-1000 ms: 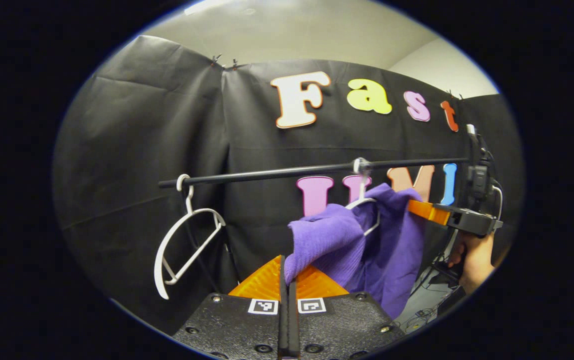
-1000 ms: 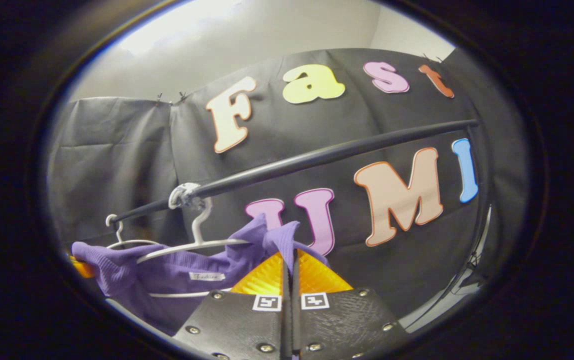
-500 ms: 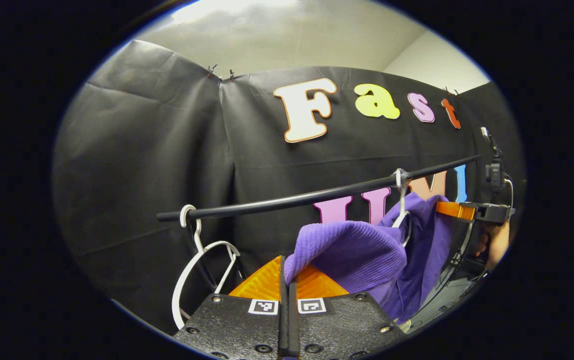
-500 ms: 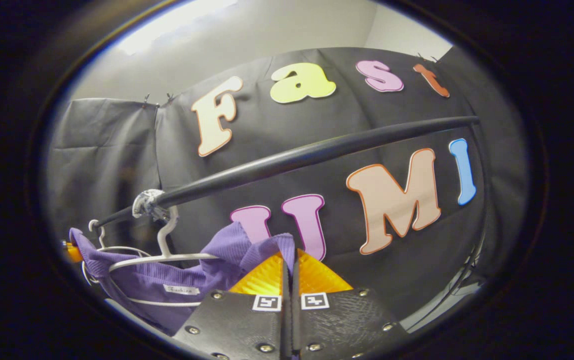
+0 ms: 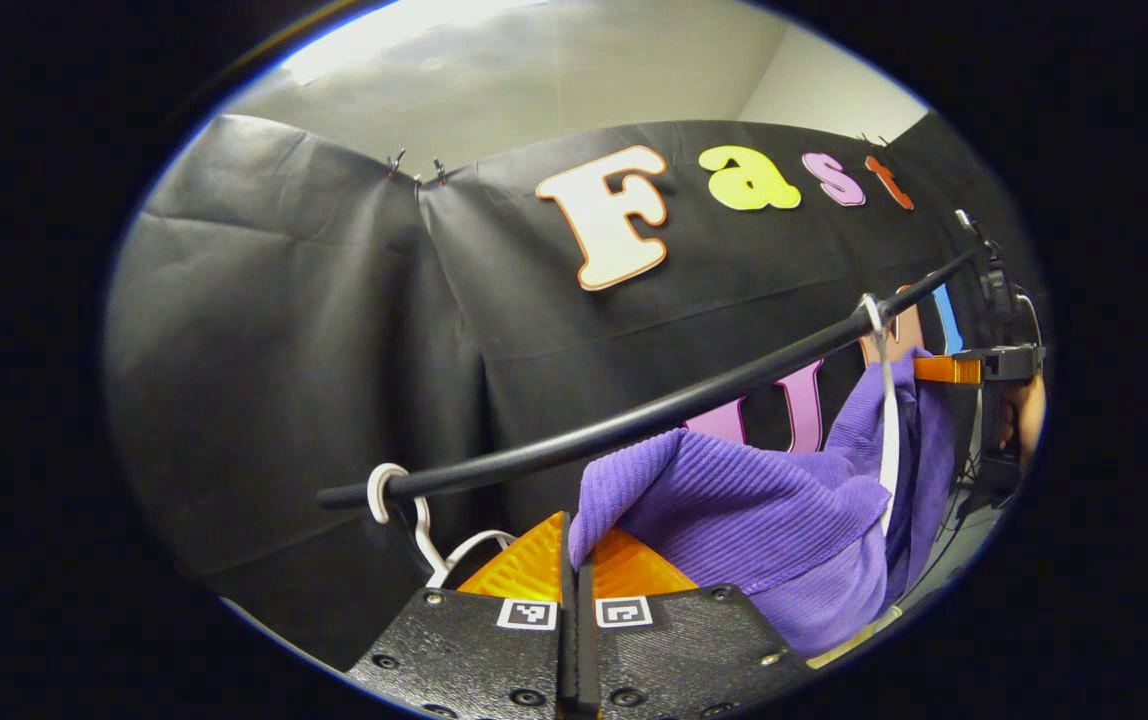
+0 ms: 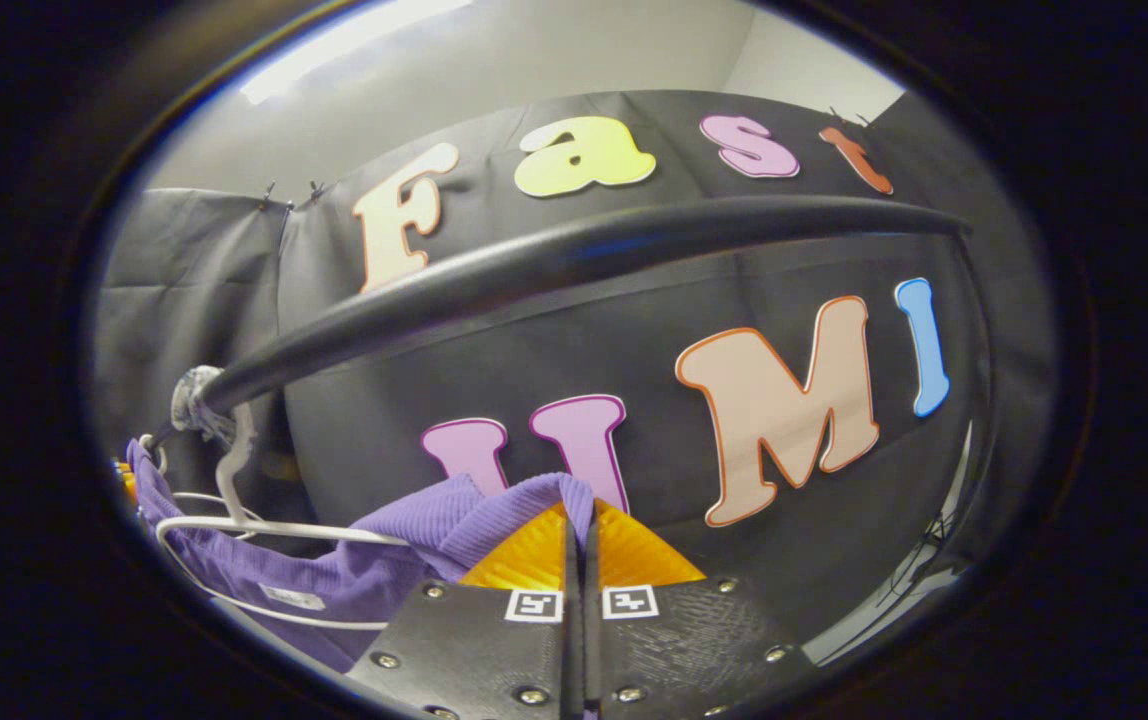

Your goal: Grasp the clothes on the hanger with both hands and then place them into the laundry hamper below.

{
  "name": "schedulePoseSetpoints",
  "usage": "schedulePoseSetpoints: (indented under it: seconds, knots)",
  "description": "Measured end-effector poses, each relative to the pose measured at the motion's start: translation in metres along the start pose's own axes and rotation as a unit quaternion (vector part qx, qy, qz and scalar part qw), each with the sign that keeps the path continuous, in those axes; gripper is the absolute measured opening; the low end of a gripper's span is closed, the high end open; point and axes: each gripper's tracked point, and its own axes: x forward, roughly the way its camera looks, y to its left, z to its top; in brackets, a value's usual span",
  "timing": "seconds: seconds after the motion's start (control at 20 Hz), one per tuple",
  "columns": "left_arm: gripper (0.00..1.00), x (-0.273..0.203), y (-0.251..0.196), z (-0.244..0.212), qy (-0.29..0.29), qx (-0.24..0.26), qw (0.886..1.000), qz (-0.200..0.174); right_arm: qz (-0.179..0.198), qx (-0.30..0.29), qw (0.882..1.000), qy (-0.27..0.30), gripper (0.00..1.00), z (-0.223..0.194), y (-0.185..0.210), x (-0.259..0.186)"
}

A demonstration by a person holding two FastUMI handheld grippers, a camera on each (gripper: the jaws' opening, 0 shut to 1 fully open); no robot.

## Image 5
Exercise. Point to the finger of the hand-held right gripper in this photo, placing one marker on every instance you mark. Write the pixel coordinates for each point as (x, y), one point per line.
(944, 370)

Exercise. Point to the black clothes rack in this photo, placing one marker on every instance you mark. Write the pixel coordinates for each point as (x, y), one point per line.
(634, 420)

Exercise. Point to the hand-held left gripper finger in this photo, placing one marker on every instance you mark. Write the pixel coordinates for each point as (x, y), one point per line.
(586, 660)
(568, 660)

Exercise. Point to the purple shirt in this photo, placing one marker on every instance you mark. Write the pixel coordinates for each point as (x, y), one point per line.
(734, 500)

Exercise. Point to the white plastic hanger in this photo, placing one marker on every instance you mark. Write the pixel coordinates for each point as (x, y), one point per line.
(375, 495)
(891, 440)

